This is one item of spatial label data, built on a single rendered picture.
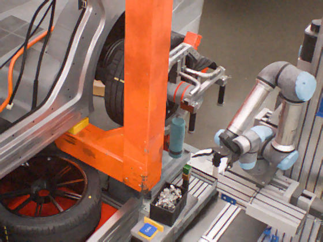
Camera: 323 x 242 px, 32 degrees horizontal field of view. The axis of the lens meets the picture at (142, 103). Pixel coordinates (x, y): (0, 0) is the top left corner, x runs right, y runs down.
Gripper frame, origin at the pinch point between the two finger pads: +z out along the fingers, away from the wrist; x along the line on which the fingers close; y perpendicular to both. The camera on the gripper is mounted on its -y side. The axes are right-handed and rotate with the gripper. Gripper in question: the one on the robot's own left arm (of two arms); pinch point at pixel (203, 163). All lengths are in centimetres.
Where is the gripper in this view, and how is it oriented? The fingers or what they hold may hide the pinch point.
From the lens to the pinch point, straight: 232.4
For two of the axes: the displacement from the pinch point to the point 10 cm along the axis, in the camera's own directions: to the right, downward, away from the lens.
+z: -7.6, 3.7, -5.4
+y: 0.6, 8.6, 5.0
